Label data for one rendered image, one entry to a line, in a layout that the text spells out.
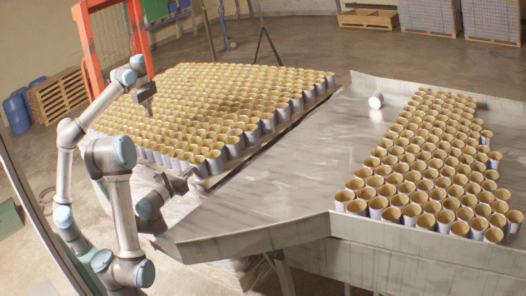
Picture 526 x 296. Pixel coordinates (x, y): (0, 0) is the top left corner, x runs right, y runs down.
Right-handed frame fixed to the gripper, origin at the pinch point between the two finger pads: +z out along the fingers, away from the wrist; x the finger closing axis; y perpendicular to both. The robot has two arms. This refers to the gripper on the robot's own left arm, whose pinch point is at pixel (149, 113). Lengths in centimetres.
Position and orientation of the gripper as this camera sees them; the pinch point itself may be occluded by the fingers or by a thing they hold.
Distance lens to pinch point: 199.7
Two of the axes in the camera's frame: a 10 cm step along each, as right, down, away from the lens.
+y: -7.9, -1.9, 5.9
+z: 1.6, 8.6, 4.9
